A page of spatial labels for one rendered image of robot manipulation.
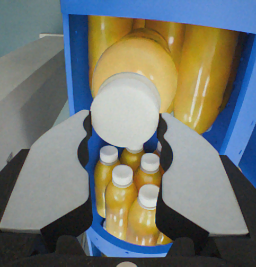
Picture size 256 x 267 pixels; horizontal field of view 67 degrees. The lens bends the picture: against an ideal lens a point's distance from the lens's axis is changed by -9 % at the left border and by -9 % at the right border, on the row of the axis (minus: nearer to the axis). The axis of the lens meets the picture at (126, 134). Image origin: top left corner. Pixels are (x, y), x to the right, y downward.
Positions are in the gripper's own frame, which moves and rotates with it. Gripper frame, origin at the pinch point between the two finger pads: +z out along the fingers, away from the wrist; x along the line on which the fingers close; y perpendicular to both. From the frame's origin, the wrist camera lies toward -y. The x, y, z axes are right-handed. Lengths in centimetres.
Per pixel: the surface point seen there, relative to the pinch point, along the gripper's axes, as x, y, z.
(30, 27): -61, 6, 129
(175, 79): 3.7, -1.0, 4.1
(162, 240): 10.4, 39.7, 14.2
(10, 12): -74, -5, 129
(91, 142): -6.3, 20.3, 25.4
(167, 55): 3.1, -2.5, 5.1
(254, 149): 45, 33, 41
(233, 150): 12.6, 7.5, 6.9
